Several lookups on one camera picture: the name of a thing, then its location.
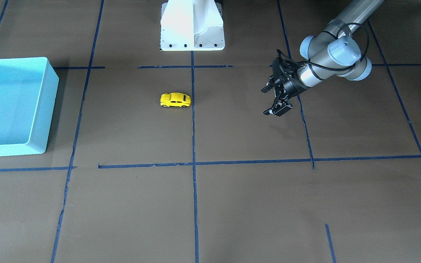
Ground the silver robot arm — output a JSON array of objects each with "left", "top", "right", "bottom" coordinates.
[{"left": 262, "top": 0, "right": 383, "bottom": 116}]

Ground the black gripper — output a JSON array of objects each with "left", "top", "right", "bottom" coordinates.
[{"left": 261, "top": 65, "right": 298, "bottom": 117}]

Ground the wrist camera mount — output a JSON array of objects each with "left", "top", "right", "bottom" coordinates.
[{"left": 272, "top": 49, "right": 297, "bottom": 79}]

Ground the turquoise plastic bin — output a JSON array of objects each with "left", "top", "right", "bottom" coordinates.
[{"left": 0, "top": 57, "right": 59, "bottom": 157}]

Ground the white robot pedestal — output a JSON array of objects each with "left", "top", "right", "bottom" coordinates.
[{"left": 159, "top": 0, "right": 225, "bottom": 52}]

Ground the yellow beetle toy car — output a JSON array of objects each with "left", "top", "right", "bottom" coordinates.
[{"left": 160, "top": 92, "right": 192, "bottom": 108}]

